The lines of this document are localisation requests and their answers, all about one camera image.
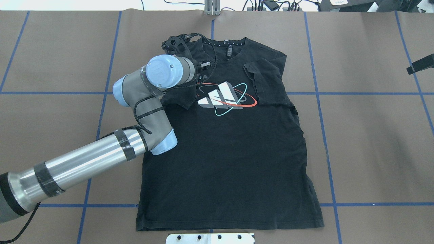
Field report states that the black graphic t-shirt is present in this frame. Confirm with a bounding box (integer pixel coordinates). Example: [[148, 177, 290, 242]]
[[135, 38, 324, 231]]

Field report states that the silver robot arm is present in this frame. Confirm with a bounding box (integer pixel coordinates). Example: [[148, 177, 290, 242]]
[[0, 33, 212, 223]]

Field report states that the aluminium frame post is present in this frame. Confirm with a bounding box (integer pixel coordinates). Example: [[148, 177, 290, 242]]
[[204, 0, 221, 16]]

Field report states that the black monitor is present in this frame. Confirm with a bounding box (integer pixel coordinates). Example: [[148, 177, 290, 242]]
[[406, 54, 434, 75]]

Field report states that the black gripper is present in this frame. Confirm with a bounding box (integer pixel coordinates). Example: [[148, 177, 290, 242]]
[[161, 33, 211, 73]]

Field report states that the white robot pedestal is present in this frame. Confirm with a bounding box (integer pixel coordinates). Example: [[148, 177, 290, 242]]
[[165, 232, 255, 244]]

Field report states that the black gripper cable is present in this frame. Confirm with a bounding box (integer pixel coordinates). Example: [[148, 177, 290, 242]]
[[134, 32, 217, 134]]

